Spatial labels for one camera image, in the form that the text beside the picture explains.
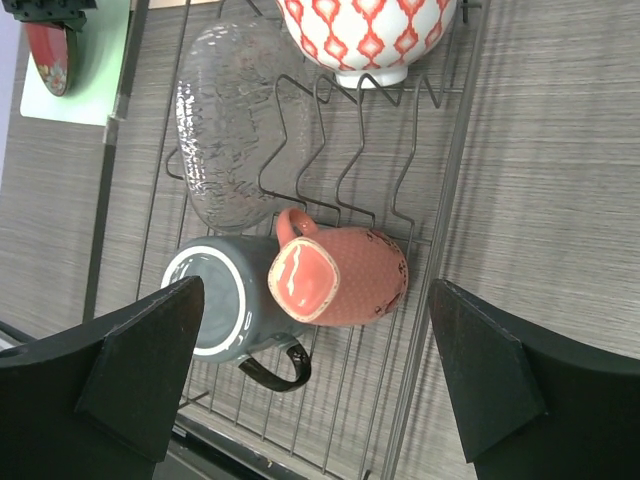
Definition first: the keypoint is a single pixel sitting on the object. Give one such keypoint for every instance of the pink dotted ceramic mug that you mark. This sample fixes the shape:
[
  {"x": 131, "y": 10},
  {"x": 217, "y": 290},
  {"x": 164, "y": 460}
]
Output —
[{"x": 335, "y": 277}]

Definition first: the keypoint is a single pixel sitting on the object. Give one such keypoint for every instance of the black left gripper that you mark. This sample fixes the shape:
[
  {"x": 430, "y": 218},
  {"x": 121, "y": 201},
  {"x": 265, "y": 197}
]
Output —
[{"x": 69, "y": 14}]

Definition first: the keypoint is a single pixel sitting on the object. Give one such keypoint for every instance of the clear textured glass bowl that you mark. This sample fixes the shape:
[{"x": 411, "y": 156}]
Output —
[{"x": 244, "y": 121}]

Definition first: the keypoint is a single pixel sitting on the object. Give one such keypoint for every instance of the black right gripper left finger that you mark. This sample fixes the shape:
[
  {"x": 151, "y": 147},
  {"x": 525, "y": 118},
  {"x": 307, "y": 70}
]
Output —
[{"x": 99, "y": 400}]

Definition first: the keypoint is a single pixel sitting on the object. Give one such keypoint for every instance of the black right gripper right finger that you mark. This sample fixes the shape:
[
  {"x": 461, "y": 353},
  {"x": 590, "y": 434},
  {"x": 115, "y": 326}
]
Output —
[{"x": 530, "y": 403}]

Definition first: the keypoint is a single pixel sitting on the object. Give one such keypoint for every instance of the light green clipboard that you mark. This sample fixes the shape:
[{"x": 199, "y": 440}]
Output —
[{"x": 90, "y": 100}]

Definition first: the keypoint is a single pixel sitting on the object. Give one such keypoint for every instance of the white bowl red diamond pattern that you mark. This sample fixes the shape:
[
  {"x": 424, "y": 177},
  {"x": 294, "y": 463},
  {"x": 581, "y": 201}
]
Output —
[{"x": 367, "y": 42}]

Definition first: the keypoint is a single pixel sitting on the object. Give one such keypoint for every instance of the grey ceramic mug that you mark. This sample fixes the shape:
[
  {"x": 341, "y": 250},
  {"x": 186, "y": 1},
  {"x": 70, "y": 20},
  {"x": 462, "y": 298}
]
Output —
[{"x": 240, "y": 315}]

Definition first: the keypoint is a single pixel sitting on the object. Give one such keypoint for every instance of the grey wire dish rack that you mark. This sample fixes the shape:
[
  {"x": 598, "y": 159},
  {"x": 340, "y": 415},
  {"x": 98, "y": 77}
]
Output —
[{"x": 388, "y": 156}]

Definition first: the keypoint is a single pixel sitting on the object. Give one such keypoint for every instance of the red floral plate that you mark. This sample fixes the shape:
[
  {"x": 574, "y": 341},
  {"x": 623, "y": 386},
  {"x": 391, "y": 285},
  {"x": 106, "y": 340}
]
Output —
[{"x": 53, "y": 48}]

